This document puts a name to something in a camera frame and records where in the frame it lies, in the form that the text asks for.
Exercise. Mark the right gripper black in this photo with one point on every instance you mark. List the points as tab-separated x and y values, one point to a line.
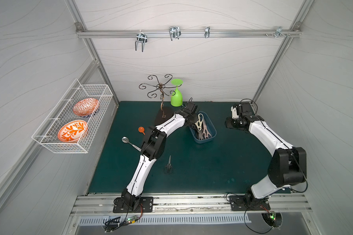
231	123

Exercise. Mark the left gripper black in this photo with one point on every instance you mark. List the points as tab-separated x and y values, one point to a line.
192	118

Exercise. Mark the cream handled kitchen scissors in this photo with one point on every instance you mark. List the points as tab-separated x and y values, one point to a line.
199	122

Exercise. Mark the pink handled scissors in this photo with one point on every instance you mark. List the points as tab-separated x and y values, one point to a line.
205	134

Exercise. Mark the small black scissors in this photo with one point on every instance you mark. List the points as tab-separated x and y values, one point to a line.
168	168

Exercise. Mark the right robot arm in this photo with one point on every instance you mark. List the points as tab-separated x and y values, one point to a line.
288	165

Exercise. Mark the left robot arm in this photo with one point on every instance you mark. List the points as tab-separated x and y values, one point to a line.
152	148

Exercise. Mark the blue plastic storage box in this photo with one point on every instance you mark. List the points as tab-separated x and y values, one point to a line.
196	134

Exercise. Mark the green plastic goblet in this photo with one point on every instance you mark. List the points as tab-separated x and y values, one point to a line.
177	98

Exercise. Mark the copper cup holder stand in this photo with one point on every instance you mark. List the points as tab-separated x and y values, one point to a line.
164	113

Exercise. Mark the green table mat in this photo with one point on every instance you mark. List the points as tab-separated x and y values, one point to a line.
230	163

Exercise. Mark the orange spoon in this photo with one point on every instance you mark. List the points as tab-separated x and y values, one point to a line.
141	130

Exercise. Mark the white hello kitty spoon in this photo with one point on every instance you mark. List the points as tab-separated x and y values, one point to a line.
126	141

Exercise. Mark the metal double hook middle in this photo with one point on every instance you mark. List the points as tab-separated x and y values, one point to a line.
174	32

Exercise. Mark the metal double hook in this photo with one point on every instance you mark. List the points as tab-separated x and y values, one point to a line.
141	39
174	32

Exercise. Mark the metal single hook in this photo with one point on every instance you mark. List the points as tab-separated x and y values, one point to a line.
207	32

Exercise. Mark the metal hook right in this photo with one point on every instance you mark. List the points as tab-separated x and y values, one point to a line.
278	33

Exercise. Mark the metal double hook left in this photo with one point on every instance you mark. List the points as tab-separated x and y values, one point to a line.
141	39

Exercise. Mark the orange patterned bowl upper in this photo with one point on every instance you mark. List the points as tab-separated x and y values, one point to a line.
86	107

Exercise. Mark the round floor port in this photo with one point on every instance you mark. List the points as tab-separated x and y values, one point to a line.
272	219

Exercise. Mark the orange patterned plate lower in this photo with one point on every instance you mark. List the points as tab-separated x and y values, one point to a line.
73	131

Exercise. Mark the white vent grille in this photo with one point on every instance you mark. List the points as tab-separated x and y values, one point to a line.
173	219

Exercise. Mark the aluminium top rail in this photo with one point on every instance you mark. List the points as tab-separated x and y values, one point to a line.
200	33

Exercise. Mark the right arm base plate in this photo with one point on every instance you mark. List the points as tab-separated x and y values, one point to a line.
244	202

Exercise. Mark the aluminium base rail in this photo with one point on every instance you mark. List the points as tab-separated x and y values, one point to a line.
103	204

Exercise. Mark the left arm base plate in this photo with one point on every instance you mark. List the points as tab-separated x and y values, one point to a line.
141	204

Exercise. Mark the white wire basket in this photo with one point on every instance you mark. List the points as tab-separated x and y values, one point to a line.
61	114

